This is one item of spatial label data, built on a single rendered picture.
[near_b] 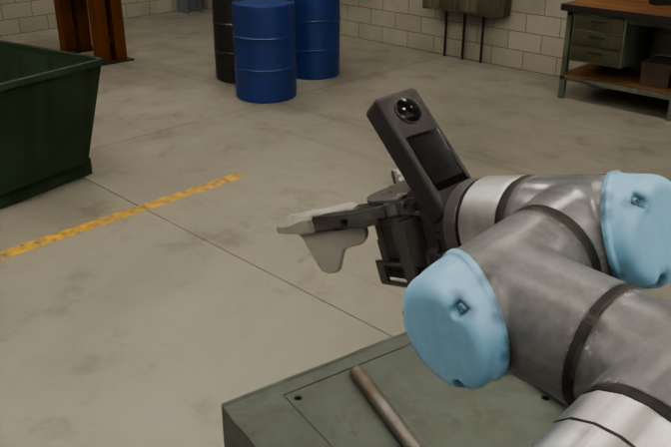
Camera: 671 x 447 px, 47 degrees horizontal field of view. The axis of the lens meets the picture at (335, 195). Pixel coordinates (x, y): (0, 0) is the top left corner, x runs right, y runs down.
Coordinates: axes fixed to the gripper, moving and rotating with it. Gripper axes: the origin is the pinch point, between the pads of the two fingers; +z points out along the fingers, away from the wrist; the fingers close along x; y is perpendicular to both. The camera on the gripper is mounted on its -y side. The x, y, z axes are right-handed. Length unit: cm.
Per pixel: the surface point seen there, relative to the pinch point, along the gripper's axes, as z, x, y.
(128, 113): 599, 206, 0
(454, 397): 21, 25, 41
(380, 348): 37, 25, 36
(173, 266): 328, 101, 80
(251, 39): 542, 315, -33
